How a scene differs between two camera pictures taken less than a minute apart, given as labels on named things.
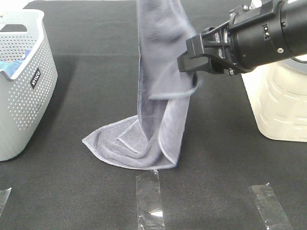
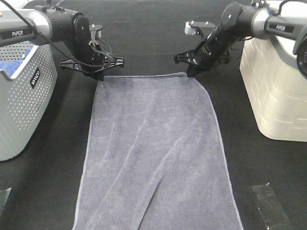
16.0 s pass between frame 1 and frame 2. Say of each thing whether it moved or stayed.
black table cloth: stayed
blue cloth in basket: stayed
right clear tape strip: stayed
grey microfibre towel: moved
